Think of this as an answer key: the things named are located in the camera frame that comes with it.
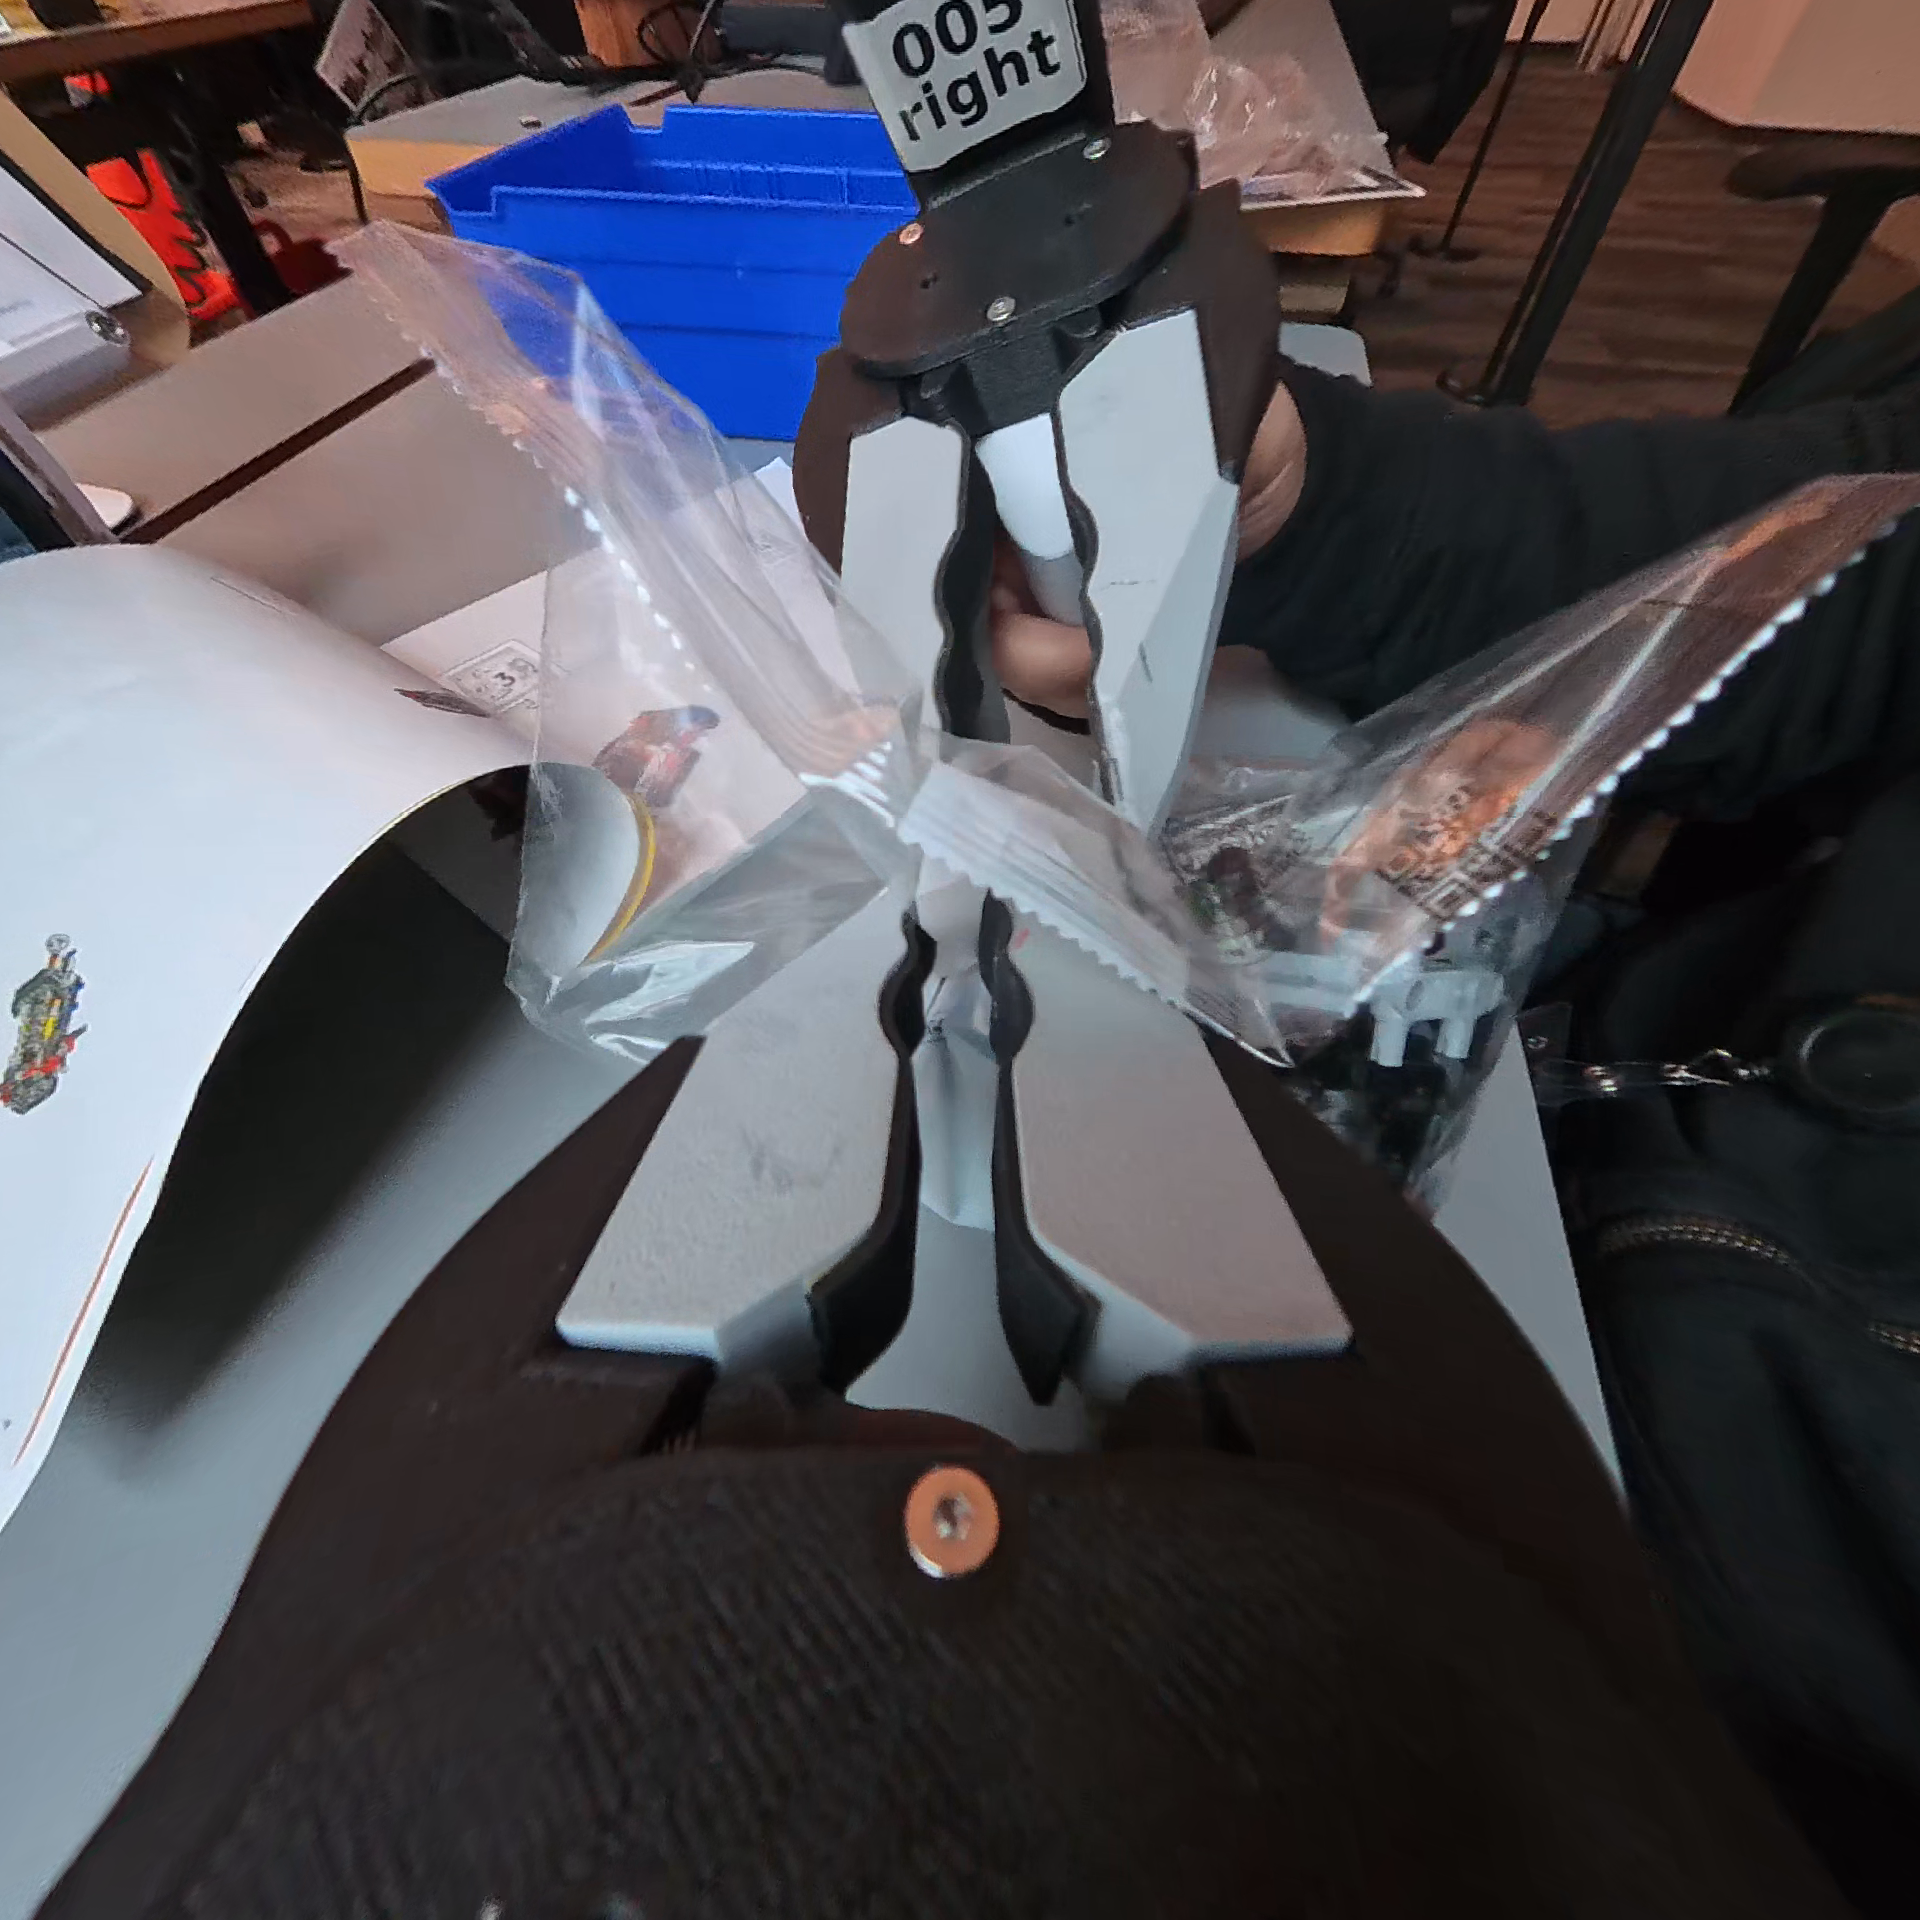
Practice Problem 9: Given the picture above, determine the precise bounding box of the blue plastic bin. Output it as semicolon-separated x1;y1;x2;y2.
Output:
427;102;924;440

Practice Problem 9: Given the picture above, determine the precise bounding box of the person's black jacket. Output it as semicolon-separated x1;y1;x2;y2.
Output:
1500;720;1920;1863

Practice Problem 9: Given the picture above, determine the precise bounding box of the person's right forearm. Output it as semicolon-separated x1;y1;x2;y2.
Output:
1223;355;1920;797

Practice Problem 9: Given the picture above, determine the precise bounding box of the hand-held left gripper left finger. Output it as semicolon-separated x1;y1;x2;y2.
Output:
558;913;926;1391

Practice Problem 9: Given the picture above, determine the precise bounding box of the cardboard box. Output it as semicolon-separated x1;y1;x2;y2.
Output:
342;66;706;232

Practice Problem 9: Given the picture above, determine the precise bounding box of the white framed panel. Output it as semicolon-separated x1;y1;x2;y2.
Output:
0;93;197;424

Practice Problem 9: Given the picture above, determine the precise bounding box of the orange fabric item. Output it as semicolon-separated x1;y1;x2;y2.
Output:
82;146;253;323

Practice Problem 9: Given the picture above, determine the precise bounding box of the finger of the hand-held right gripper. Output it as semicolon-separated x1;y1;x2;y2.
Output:
837;419;1020;743
1054;304;1241;837

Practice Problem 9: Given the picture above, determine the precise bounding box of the crumpled clear plastic wrap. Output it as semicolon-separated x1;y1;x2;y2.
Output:
1182;56;1389;193

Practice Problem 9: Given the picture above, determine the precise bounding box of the wooden desk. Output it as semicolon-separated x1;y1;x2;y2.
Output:
0;0;319;203

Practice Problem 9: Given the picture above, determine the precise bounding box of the person's right hand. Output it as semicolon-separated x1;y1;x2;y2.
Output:
983;374;1309;728

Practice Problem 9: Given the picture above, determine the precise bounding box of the black metal stand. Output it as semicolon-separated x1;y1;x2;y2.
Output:
1437;0;1719;408

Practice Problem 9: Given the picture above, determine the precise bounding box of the black badge reel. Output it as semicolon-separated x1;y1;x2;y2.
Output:
1522;1006;1920;1135

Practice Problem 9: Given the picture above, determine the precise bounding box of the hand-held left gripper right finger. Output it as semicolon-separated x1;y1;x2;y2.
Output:
972;896;1355;1407

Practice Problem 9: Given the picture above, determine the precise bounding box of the white instruction booklet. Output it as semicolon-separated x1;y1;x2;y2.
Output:
0;449;903;1537

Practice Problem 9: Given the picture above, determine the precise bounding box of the clear plastic bag of lego pieces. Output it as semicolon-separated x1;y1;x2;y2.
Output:
334;222;1920;1215

